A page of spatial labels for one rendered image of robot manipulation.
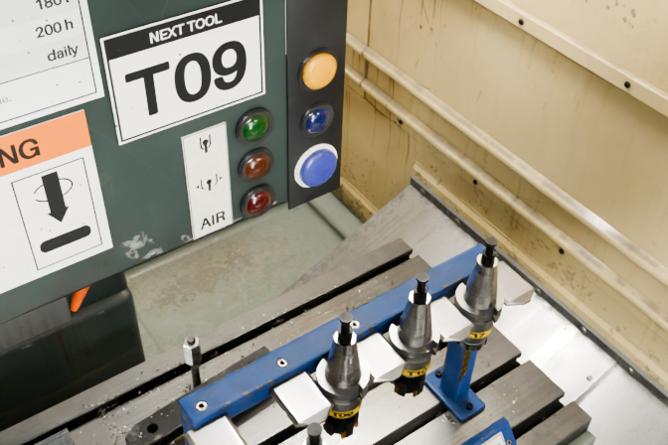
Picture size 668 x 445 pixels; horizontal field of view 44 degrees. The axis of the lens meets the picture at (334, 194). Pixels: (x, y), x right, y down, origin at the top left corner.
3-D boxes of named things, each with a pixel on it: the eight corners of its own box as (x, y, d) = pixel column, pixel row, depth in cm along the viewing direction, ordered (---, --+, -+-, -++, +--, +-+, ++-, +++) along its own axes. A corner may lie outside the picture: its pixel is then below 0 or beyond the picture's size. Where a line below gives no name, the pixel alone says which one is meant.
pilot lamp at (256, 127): (272, 138, 54) (271, 110, 52) (244, 149, 53) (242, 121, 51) (267, 133, 54) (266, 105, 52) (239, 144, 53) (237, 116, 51)
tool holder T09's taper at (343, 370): (348, 353, 100) (350, 316, 95) (369, 378, 97) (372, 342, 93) (317, 368, 98) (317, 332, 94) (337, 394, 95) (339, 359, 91)
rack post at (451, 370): (485, 407, 133) (518, 283, 113) (460, 424, 130) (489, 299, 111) (445, 366, 139) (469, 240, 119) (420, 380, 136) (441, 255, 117)
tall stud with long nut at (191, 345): (209, 390, 134) (203, 340, 125) (194, 398, 132) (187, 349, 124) (201, 379, 135) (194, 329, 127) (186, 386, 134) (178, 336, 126)
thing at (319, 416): (339, 413, 95) (340, 409, 95) (301, 436, 93) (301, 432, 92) (306, 372, 100) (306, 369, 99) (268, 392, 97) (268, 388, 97)
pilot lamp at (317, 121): (332, 130, 57) (333, 103, 55) (305, 140, 56) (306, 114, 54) (327, 125, 57) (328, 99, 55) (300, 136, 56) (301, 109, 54)
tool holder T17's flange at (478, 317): (485, 286, 112) (487, 274, 110) (509, 318, 108) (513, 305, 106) (444, 300, 110) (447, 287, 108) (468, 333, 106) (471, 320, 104)
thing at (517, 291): (540, 296, 110) (542, 292, 109) (512, 313, 108) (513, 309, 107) (504, 264, 114) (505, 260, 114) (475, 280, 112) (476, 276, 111)
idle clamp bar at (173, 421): (281, 387, 134) (281, 362, 130) (142, 478, 122) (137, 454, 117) (263, 368, 137) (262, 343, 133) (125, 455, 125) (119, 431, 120)
